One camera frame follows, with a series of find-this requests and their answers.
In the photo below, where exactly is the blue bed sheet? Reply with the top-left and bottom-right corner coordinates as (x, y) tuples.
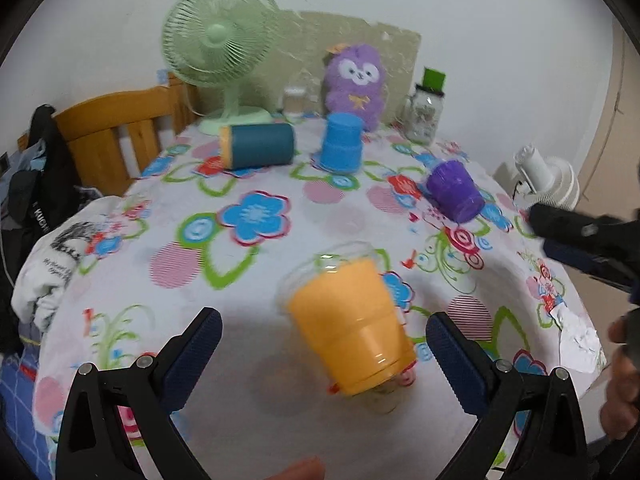
(1, 350), (53, 479)

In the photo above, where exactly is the purple plush toy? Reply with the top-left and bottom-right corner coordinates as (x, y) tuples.
(324, 44), (385, 132)

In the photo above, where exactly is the person right hand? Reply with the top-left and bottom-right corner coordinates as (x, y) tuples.
(600, 314), (639, 440)

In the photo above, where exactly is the crumpled white paper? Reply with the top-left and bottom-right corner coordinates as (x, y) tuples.
(550, 302), (602, 374)

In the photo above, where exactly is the green patterned board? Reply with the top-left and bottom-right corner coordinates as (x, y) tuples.
(239, 10), (421, 124)

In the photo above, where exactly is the black bag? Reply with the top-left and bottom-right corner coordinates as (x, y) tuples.
(1, 104), (101, 354)

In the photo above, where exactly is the dark teal tumbler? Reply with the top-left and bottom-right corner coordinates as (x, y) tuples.
(218, 122), (295, 170)

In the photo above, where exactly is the green desk fan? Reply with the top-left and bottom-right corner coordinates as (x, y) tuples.
(162, 0), (280, 136)

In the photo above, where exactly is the glass jar green lid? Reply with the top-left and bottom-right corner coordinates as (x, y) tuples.
(398, 67), (446, 145)

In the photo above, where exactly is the floral tablecloth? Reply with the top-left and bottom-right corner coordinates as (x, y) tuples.
(32, 119), (586, 479)

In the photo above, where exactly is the blue plastic cup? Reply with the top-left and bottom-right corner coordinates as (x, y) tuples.
(319, 113), (363, 174)

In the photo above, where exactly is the orange plastic cup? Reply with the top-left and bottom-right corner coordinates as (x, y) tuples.
(277, 242), (416, 396)

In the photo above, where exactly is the cotton swab container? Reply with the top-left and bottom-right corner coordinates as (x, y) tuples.
(282, 86), (307, 117)

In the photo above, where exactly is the white printed cloth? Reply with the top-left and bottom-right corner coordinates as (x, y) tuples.
(11, 196), (120, 333)

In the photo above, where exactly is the white standing fan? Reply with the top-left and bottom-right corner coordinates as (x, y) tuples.
(494, 144), (580, 210)

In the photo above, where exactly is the purple plastic cup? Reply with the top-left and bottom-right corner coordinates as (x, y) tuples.
(425, 160), (485, 224)

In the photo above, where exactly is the person left hand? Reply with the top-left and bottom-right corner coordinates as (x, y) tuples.
(266, 457), (326, 480)

